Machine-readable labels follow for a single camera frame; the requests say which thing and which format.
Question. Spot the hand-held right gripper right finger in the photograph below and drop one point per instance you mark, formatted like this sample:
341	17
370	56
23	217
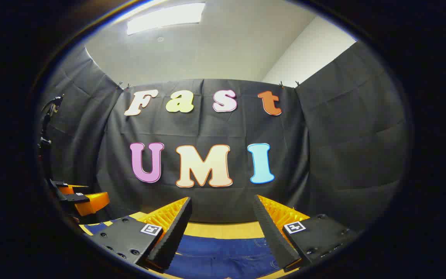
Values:
273	232

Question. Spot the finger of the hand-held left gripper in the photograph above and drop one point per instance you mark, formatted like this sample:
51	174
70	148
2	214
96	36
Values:
91	203
70	186

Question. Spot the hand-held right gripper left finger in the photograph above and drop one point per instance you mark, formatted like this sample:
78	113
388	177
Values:
174	232

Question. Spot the blue denim jeans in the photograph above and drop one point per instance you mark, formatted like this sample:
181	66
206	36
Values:
223	255

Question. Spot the black backdrop cloth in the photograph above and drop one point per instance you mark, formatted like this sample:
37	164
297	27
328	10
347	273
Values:
343	135

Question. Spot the rectangular ceiling light panel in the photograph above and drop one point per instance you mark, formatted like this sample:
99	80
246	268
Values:
165	17

